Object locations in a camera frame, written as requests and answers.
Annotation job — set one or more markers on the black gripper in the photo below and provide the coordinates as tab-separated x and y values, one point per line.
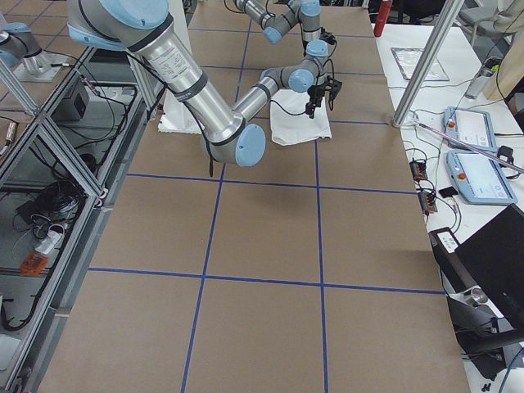
315	92
326	37

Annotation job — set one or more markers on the white long-sleeve printed shirt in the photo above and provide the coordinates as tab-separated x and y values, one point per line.
289	126

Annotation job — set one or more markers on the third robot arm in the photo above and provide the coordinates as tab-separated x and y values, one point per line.
18	43

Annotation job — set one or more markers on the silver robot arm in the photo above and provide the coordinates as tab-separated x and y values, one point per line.
305	14
145	29

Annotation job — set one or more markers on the red bottle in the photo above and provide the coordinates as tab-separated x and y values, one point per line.
382	17

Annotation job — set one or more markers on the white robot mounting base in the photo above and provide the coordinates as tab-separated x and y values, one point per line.
176	118

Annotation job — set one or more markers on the grey water bottle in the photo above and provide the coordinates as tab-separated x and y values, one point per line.
478	83

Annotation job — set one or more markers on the upper teach pendant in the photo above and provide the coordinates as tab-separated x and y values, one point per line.
470	126

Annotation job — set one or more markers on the teach pendant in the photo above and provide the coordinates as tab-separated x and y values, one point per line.
470	126
479	180

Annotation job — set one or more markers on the lower teach pendant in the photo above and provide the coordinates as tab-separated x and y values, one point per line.
479	180

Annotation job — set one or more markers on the black laptop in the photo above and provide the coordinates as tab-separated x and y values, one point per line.
491	258

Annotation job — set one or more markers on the orange device on floor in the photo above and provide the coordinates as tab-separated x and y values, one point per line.
33	264

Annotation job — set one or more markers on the aluminium frame post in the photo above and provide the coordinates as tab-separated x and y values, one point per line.
437	36

